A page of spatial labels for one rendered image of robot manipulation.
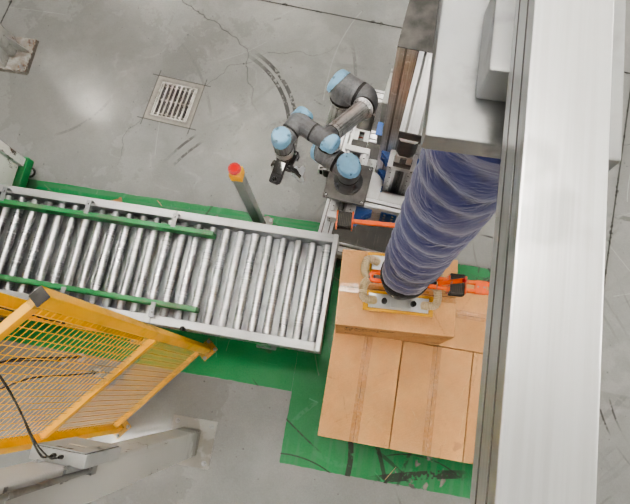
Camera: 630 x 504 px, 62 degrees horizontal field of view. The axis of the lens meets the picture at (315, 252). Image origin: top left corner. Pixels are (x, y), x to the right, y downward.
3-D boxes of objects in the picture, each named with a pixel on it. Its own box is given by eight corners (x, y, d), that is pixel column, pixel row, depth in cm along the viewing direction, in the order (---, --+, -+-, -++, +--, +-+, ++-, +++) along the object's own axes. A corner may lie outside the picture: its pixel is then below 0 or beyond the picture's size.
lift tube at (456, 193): (380, 282, 206) (442, 128, 85) (388, 224, 212) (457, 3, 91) (442, 292, 204) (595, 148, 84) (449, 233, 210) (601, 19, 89)
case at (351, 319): (335, 333, 307) (334, 324, 268) (342, 266, 317) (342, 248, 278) (439, 344, 303) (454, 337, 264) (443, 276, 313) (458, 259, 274)
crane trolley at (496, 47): (472, 104, 85) (488, 69, 76) (481, 19, 89) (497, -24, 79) (574, 117, 83) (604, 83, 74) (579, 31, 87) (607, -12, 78)
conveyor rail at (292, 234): (-9, 197, 353) (-28, 187, 335) (-7, 190, 355) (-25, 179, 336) (333, 250, 334) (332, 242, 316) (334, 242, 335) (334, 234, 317)
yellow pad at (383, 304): (362, 309, 258) (362, 308, 254) (364, 289, 261) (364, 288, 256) (432, 317, 256) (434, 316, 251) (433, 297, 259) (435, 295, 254)
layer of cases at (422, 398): (319, 430, 332) (317, 435, 293) (344, 277, 356) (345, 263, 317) (513, 466, 321) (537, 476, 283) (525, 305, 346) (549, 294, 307)
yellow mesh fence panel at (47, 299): (117, 439, 349) (-189, 505, 146) (108, 427, 351) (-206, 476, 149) (218, 349, 362) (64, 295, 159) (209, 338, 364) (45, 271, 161)
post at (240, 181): (256, 230, 382) (228, 175, 286) (257, 221, 384) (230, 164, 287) (265, 231, 382) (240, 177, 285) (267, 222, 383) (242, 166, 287)
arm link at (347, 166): (351, 189, 266) (352, 179, 253) (329, 175, 268) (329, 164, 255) (365, 171, 268) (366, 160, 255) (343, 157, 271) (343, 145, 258)
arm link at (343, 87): (329, 177, 265) (357, 91, 220) (305, 161, 268) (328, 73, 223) (342, 164, 271) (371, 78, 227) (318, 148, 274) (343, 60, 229)
